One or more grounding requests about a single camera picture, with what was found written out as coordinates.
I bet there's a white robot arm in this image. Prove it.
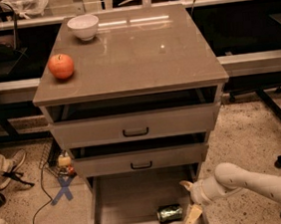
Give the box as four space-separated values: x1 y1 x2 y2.
180 162 281 224

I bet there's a grey drawer cabinet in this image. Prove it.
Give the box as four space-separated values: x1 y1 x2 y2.
24 0 245 224

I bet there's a white ceramic bowl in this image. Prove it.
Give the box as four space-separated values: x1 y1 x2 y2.
67 14 99 41

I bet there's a black floor cable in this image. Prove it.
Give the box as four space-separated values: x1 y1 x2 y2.
26 159 57 224

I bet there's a middle grey drawer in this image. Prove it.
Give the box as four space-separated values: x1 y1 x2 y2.
73 143 208 178

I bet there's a top grey drawer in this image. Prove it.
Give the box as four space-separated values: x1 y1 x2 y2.
49 104 220 149

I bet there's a grey sneaker upper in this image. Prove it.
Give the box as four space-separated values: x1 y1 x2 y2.
0 149 26 191

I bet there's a green soda can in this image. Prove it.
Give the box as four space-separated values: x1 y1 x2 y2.
157 203 183 224

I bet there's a red apple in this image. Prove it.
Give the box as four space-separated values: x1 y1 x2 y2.
47 54 75 80

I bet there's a small yellow bottle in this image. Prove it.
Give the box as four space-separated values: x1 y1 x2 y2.
57 152 72 167

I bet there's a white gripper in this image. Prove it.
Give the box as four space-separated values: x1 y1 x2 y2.
179 176 223 224

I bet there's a blue tape cross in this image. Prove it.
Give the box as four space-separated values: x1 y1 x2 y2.
51 176 74 205

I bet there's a bottom open grey drawer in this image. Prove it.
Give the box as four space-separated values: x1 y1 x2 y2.
90 165 207 224

